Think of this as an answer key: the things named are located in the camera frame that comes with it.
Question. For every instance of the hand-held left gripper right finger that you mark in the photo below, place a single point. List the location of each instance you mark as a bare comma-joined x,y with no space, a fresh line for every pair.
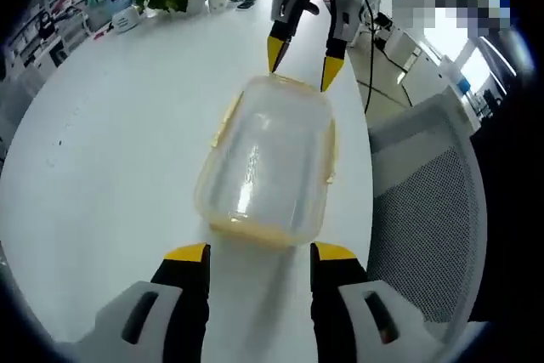
374,324

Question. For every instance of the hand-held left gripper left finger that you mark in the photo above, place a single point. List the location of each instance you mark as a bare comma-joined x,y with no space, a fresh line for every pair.
140,329

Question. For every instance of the clear plastic box yellow buckles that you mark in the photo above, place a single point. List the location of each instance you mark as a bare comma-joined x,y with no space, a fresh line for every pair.
263,159

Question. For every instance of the white office desk row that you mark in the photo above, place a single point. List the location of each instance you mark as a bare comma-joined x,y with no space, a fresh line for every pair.
408,48

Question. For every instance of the grey mesh office chair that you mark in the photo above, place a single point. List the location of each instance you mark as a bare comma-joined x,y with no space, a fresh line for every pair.
425,210

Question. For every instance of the white blue watering can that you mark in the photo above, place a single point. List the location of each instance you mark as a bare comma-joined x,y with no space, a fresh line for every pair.
125,18

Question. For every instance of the white storage shelves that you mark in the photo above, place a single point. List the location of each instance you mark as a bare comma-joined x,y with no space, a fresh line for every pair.
34,35

